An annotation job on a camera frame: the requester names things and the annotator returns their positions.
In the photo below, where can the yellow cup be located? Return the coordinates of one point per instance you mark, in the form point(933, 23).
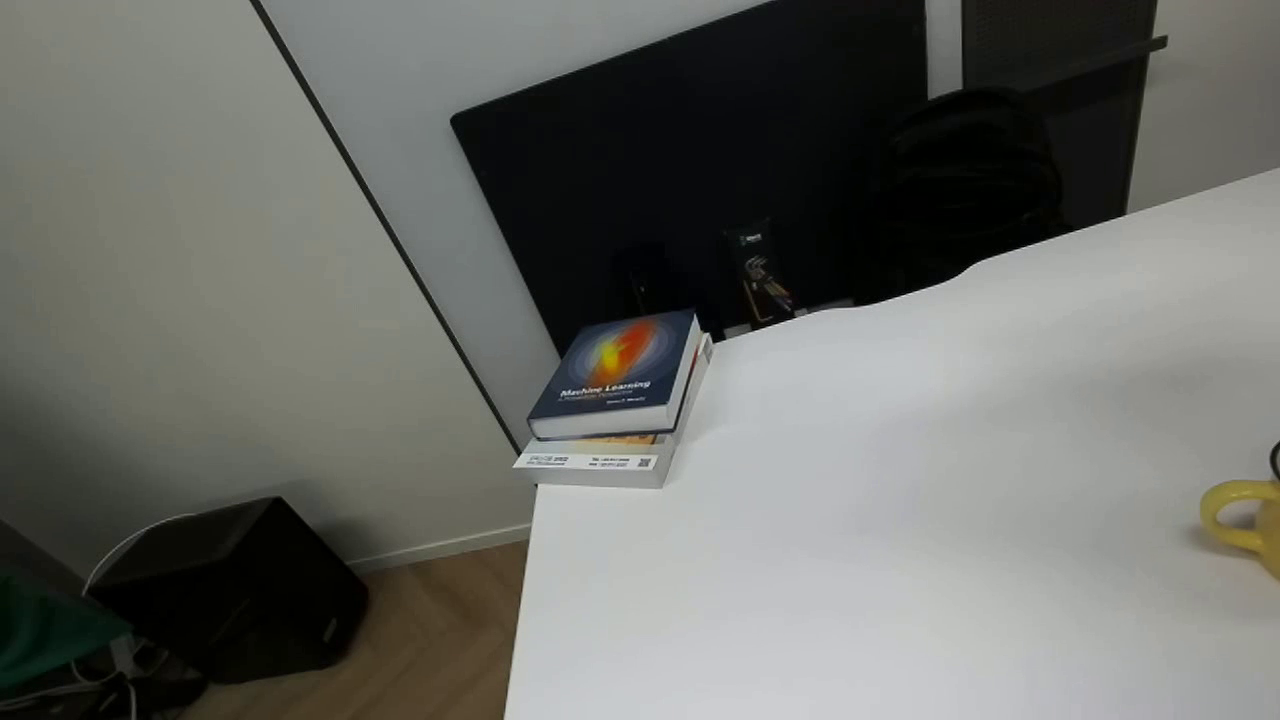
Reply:
point(1246, 516)

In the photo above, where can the blue book with orange cover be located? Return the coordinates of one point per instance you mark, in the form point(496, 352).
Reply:
point(621, 379)

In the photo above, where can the white book underneath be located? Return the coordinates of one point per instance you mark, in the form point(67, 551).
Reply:
point(613, 461)

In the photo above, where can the metal keys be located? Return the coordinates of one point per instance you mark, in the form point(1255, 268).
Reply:
point(760, 287)

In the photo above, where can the black monitor panel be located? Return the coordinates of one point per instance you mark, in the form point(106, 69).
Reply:
point(621, 185)

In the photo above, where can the black backpack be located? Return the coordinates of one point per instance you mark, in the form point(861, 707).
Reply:
point(965, 176)

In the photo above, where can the black box on floor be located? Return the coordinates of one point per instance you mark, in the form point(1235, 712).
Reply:
point(239, 592)

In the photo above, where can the dark door panel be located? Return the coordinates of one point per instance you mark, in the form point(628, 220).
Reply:
point(1083, 66)

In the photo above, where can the green bag on floor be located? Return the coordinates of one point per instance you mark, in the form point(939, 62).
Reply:
point(47, 635)

